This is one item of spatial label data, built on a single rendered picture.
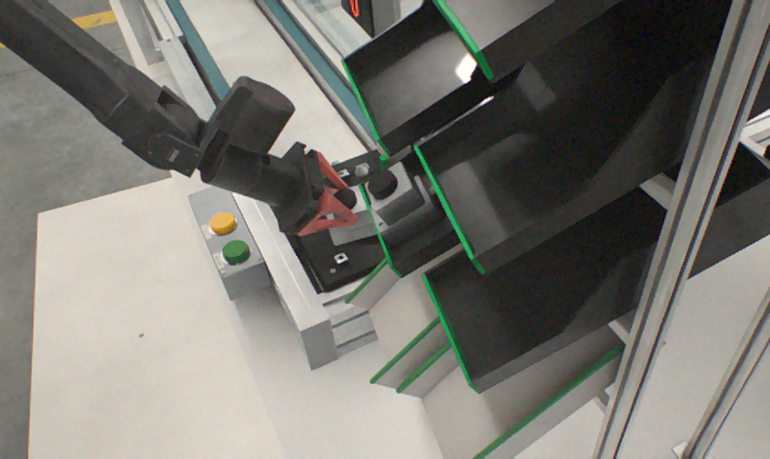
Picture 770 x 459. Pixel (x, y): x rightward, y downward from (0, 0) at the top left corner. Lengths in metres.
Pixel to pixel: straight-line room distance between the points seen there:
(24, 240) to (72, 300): 1.58
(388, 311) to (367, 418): 0.17
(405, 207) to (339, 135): 0.65
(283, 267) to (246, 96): 0.37
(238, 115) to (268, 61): 0.82
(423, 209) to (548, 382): 0.22
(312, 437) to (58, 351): 0.44
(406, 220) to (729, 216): 0.30
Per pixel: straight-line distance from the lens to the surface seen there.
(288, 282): 1.01
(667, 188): 0.50
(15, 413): 2.33
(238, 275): 1.05
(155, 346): 1.14
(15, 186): 3.10
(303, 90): 1.45
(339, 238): 0.90
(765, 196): 0.58
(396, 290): 0.89
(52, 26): 0.76
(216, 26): 1.75
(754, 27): 0.41
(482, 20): 0.42
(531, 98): 0.57
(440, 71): 0.62
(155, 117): 0.75
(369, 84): 0.66
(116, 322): 1.19
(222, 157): 0.77
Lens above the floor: 1.72
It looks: 46 degrees down
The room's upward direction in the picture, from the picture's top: 7 degrees counter-clockwise
